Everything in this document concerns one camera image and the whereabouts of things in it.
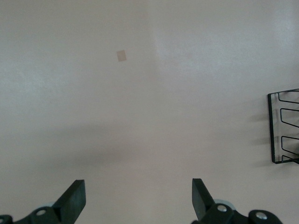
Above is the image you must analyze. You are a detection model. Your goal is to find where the brown table cover sheet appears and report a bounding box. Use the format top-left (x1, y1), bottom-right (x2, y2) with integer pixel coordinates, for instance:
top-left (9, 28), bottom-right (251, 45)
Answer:
top-left (0, 0), bottom-right (299, 224)

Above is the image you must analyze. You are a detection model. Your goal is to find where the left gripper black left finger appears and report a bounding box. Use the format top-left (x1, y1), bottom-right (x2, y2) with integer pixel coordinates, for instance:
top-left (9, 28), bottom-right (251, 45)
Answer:
top-left (0, 179), bottom-right (86, 224)

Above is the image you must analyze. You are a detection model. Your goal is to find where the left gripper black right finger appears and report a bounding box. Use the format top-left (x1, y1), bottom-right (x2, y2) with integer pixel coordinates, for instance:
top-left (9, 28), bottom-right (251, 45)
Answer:
top-left (190, 179), bottom-right (282, 224)

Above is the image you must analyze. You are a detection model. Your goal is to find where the black wire cup holder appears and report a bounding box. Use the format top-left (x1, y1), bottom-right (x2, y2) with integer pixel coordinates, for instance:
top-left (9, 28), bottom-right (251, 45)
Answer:
top-left (267, 88), bottom-right (299, 165)

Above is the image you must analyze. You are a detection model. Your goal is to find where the small brown tape square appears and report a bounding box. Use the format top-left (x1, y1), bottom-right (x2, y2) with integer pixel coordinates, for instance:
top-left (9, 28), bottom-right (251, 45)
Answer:
top-left (116, 49), bottom-right (128, 63)

